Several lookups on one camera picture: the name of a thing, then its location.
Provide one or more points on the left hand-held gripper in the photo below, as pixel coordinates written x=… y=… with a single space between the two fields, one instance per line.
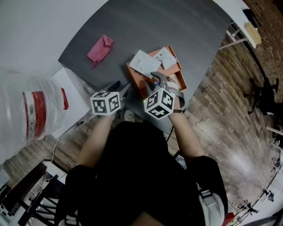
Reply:
x=104 y=103

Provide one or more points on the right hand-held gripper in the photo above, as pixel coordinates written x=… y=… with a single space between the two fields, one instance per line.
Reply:
x=158 y=103

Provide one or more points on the large white small packet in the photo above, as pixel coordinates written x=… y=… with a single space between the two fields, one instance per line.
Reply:
x=143 y=62

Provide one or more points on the white small packet dark print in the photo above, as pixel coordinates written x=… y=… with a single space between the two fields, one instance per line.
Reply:
x=165 y=57

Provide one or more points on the person's right forearm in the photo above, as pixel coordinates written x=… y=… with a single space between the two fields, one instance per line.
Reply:
x=185 y=134

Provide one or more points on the person's left forearm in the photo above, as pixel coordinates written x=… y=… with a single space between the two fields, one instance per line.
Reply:
x=95 y=141

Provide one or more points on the orange cardboard box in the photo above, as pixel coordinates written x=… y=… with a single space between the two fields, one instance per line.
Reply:
x=136 y=77

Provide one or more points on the black wristband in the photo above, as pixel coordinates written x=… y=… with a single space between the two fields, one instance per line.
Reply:
x=179 y=111

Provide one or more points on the pink cloth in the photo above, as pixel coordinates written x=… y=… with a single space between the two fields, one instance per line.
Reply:
x=100 y=49

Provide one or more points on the white cabinet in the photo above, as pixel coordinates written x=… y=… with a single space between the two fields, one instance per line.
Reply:
x=73 y=83

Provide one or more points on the person's black shirt torso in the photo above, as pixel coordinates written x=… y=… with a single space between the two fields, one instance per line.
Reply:
x=137 y=172

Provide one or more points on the clear water jug red label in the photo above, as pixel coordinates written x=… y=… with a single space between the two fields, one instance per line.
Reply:
x=22 y=110

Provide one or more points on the white side table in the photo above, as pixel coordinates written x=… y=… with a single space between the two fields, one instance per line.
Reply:
x=234 y=11

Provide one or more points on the black office chair base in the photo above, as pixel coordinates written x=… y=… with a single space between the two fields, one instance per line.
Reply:
x=263 y=95

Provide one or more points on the light wooden block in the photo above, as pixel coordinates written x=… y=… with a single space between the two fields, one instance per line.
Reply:
x=253 y=33

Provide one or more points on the black metal stool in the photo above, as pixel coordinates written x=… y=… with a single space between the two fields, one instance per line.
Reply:
x=28 y=196

